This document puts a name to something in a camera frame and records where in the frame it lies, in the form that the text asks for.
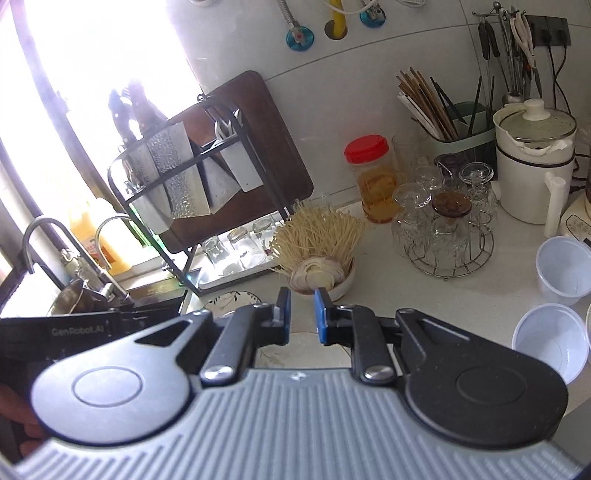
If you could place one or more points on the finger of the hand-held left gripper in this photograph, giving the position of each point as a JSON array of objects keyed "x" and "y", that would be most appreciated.
[{"x": 152, "y": 310}]

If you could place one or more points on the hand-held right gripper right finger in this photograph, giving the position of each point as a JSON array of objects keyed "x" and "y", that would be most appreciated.
[{"x": 320, "y": 318}]

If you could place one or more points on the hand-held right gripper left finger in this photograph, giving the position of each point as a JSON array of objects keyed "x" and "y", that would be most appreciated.
[{"x": 284, "y": 316}]

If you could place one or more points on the floral plate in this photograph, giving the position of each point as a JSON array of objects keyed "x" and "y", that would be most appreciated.
[{"x": 231, "y": 304}]

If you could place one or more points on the person's left hand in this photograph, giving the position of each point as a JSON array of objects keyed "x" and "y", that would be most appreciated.
[{"x": 18, "y": 415}]

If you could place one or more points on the white bowl of garlic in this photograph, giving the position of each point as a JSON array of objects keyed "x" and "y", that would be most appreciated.
[{"x": 323, "y": 279}]

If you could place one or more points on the steel pot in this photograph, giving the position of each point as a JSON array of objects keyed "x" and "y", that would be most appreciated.
[{"x": 81, "y": 295}]

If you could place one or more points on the white drip tray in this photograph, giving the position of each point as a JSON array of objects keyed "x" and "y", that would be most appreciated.
[{"x": 231, "y": 277}]

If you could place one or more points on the clear glass jar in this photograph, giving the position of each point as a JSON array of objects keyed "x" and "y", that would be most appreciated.
[
  {"x": 214, "y": 251},
  {"x": 244, "y": 247},
  {"x": 264, "y": 230}
]

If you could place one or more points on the orange detergent bottle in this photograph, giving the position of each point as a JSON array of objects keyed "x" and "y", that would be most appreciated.
[{"x": 108, "y": 240}]

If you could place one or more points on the steel sink faucet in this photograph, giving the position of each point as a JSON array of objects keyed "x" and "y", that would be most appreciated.
[
  {"x": 104, "y": 230},
  {"x": 39, "y": 230}
]

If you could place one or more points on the hammered steel cleaver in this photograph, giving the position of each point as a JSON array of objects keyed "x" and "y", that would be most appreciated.
[{"x": 178, "y": 170}]

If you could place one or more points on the red-lidded plastic jar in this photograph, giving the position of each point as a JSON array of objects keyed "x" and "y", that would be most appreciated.
[{"x": 371, "y": 184}]

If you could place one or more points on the plain steel cleaver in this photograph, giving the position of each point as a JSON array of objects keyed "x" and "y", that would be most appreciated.
[{"x": 242, "y": 164}]

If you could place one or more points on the dark wooden cutting board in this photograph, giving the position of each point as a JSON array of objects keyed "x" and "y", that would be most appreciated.
[{"x": 272, "y": 138}]

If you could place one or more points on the green utensil holder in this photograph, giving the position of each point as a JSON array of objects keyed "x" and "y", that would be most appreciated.
[{"x": 466, "y": 147}]

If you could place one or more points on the white plastic cup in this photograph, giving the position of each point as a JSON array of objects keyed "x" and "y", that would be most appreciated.
[
  {"x": 561, "y": 270},
  {"x": 547, "y": 341}
]

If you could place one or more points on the bundle of chopsticks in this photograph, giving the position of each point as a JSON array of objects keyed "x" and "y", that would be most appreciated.
[{"x": 427, "y": 104}]

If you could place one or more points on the white electric pot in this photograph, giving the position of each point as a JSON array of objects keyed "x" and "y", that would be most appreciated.
[{"x": 526, "y": 184}]

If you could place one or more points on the cream health kettle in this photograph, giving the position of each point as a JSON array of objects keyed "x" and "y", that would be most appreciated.
[{"x": 577, "y": 221}]

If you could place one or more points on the blue water valve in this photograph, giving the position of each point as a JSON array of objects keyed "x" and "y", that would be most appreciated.
[
  {"x": 300, "y": 38},
  {"x": 372, "y": 17}
]

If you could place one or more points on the hanging steel spoon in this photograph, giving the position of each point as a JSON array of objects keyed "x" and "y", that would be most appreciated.
[{"x": 510, "y": 94}]

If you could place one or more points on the yellow pipe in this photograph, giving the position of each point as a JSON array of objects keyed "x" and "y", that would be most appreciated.
[{"x": 337, "y": 21}]

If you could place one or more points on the black wall socket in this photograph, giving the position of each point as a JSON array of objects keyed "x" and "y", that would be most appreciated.
[{"x": 551, "y": 31}]

